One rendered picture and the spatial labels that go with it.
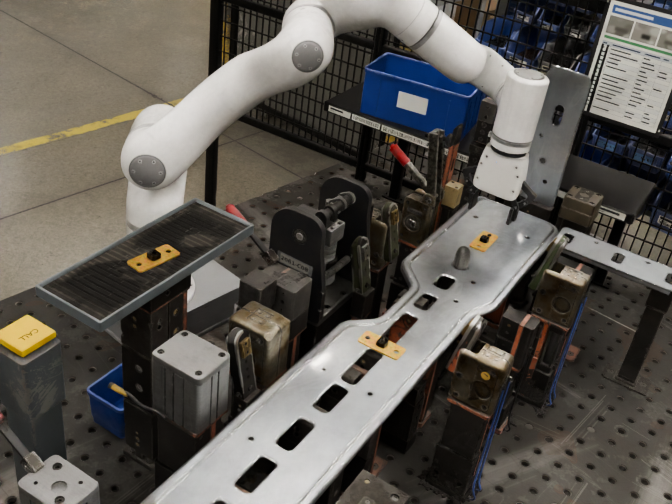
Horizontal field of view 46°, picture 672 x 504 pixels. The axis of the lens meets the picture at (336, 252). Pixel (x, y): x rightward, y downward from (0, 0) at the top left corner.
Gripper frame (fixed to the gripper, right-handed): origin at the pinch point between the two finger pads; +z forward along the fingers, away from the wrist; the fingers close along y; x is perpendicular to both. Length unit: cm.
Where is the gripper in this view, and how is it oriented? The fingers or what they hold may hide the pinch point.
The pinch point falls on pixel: (491, 211)
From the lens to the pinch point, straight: 178.6
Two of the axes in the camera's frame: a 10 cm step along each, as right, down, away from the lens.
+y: 8.3, 3.9, -3.9
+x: 5.3, -4.1, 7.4
